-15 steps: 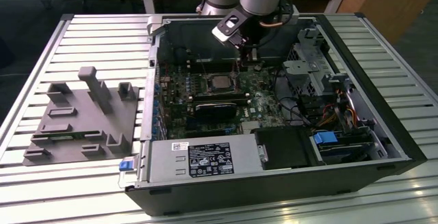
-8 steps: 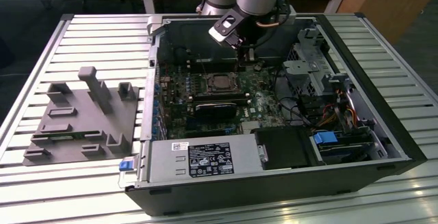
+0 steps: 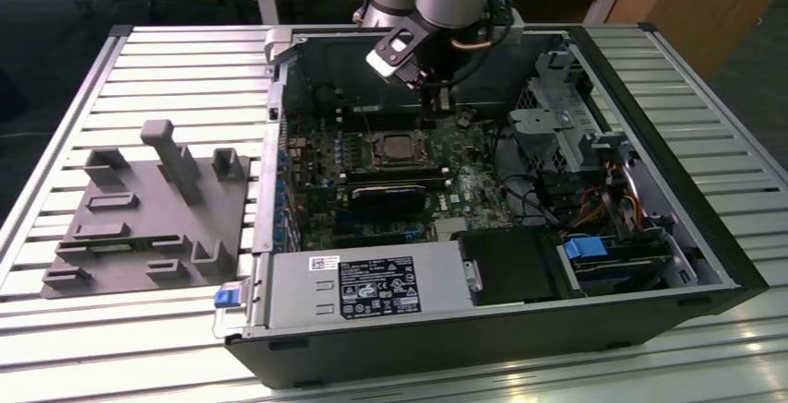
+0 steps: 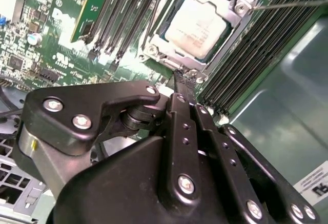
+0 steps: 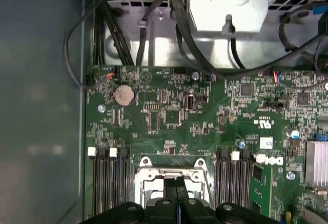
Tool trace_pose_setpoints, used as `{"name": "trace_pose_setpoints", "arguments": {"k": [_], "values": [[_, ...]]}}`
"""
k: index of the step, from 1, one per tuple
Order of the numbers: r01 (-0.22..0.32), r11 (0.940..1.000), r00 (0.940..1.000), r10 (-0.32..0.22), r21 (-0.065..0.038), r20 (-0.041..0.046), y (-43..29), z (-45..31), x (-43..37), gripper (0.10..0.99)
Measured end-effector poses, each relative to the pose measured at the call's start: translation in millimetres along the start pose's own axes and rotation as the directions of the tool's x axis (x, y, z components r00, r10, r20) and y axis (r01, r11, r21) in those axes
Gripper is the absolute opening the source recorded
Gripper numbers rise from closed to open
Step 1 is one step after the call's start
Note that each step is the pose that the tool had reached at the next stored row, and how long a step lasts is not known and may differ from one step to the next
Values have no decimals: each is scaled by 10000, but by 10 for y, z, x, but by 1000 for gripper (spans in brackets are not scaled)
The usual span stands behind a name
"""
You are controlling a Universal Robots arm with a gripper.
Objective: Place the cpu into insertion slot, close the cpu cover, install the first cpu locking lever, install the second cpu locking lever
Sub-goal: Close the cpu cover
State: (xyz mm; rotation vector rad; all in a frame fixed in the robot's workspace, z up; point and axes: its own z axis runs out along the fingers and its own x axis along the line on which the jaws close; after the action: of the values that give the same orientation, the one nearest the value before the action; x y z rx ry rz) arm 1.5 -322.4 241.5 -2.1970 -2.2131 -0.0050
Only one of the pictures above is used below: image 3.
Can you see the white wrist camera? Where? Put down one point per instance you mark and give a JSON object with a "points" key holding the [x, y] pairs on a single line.
{"points": [[394, 55]]}

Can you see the silver CPU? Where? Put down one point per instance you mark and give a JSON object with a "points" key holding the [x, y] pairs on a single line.
{"points": [[396, 147]]}

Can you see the black plastic shroud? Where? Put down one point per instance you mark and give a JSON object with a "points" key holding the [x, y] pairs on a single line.
{"points": [[510, 264]]}

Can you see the CPU socket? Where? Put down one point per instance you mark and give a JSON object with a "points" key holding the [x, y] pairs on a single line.
{"points": [[394, 167]]}

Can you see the silver power supply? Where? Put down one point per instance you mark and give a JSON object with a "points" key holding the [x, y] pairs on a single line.
{"points": [[295, 292]]}

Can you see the grey parts rack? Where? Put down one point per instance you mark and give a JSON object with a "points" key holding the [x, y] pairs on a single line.
{"points": [[141, 237]]}

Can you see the hard disk in blue carrier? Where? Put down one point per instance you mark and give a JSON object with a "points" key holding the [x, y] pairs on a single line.
{"points": [[581, 247]]}

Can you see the green motherboard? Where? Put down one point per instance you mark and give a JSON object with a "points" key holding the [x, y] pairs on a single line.
{"points": [[479, 186]]}

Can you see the wooden cabinet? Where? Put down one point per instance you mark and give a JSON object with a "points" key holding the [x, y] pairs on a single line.
{"points": [[708, 6]]}

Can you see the black PC case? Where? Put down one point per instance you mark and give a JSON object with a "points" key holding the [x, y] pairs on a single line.
{"points": [[430, 352]]}

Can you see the metal disk bay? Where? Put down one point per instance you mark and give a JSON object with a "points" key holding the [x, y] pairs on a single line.
{"points": [[541, 122]]}

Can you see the small silver heatsink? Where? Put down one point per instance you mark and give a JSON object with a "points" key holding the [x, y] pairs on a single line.
{"points": [[451, 227]]}

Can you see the blue case latch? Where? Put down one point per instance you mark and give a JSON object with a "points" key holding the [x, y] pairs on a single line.
{"points": [[225, 297]]}

